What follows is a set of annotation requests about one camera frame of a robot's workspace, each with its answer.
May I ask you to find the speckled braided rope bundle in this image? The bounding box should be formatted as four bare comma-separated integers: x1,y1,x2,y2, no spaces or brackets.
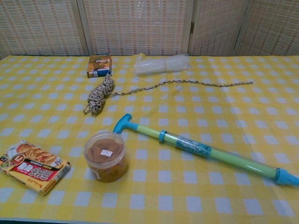
83,74,255,116

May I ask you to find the yellow checkered tablecloth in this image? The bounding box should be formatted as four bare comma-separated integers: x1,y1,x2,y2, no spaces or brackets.
0,55,299,224

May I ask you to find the blue green toothbrush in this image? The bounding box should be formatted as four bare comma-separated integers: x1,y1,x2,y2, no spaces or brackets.
113,113,299,187

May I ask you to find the clear jar of rubber bands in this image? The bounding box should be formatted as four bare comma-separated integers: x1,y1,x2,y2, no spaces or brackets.
83,131,129,183

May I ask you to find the small orange blue box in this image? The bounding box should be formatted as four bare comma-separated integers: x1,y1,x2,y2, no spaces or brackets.
87,55,112,78

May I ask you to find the woven bamboo folding screen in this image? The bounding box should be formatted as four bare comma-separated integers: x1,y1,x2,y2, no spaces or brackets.
0,0,299,56

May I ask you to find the yellow red food box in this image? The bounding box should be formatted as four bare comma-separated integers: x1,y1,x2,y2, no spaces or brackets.
0,140,71,196

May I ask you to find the bundle of white cable ties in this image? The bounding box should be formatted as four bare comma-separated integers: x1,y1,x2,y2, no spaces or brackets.
133,53,191,76

